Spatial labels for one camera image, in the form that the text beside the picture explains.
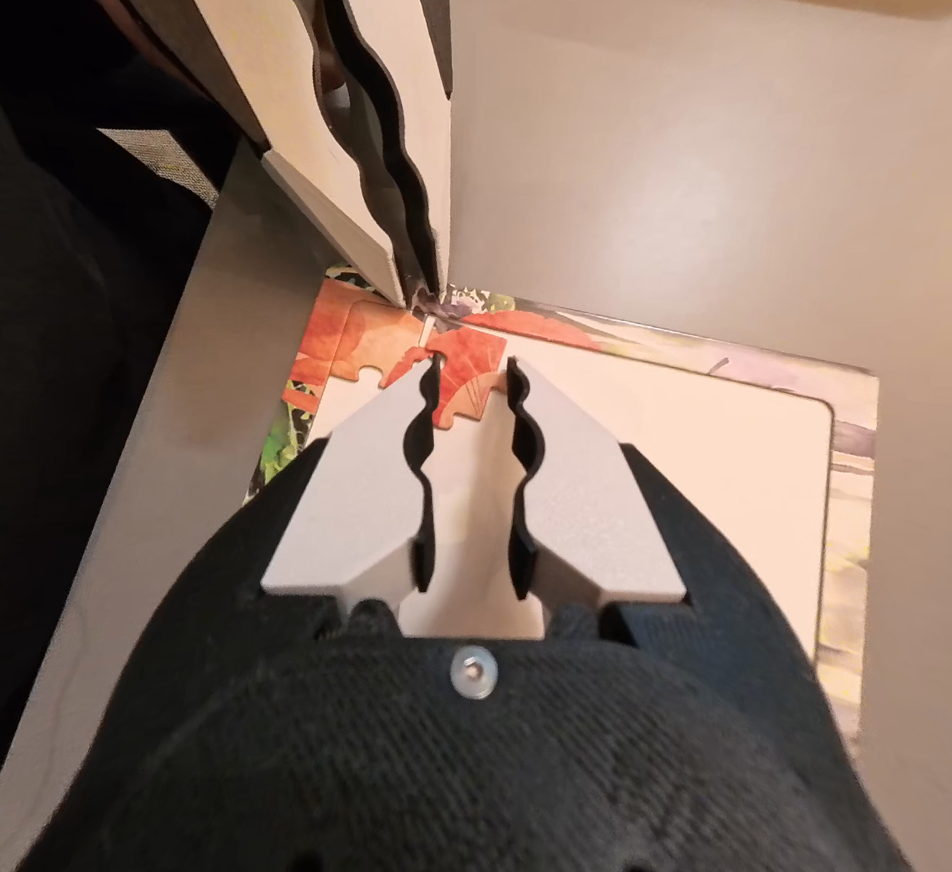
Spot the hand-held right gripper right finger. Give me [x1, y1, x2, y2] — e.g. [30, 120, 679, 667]
[506, 357, 687, 605]

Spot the jigsaw puzzle frame board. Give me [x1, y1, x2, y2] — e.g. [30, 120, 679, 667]
[244, 262, 880, 761]

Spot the person's left hand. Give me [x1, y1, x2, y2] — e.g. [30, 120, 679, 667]
[312, 31, 351, 114]

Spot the orange corner jigsaw piece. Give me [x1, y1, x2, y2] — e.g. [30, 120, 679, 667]
[331, 299, 426, 387]

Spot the red fan-patterned jigsaw piece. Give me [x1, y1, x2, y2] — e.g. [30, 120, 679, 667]
[383, 327, 509, 434]

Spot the person's black clothing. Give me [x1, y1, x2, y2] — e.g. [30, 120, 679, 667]
[0, 0, 239, 747]

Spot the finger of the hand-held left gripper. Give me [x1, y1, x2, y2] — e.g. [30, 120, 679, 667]
[336, 0, 453, 293]
[177, 0, 409, 308]

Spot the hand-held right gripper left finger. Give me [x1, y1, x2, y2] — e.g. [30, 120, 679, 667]
[260, 355, 445, 603]

